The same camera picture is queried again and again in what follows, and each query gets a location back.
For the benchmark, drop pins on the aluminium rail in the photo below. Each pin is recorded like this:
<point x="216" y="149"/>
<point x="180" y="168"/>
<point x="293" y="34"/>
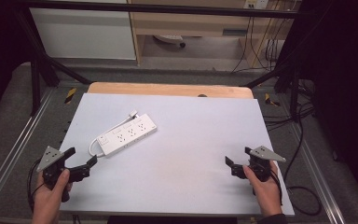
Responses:
<point x="11" y="152"/>
<point x="318" y="177"/>

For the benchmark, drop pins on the white wall socket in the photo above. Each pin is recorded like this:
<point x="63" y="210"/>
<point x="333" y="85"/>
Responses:
<point x="256" y="4"/>

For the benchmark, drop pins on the person's right hand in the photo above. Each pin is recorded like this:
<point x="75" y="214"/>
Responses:
<point x="264" y="191"/>

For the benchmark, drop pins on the person's dark sleeve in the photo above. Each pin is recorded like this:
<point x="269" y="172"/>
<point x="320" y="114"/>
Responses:
<point x="272" y="219"/>

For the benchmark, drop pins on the white power strip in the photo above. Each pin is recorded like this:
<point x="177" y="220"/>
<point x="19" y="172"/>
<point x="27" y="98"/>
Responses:
<point x="127" y="134"/>

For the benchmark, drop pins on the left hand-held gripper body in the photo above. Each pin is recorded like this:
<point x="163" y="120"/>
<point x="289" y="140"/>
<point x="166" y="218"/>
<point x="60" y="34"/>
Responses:
<point x="53" y="169"/>

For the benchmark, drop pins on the wooden table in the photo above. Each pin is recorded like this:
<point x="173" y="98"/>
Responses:
<point x="171" y="90"/>

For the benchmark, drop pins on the white cabinet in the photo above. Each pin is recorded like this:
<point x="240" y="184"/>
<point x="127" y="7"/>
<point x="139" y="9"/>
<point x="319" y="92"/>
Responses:
<point x="82" y="32"/>

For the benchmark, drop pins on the white power plug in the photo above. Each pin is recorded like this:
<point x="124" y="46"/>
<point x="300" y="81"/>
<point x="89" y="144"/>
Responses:
<point x="133" y="114"/>

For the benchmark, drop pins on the black metal frame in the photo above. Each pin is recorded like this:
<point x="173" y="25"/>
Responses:
<point x="155" y="9"/>

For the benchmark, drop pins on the person's left hand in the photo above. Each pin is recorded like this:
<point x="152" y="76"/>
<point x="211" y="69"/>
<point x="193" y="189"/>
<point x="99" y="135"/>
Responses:
<point x="50" y="196"/>

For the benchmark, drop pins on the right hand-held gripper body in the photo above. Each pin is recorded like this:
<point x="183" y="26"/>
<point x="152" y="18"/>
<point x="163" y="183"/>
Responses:
<point x="259" y="165"/>

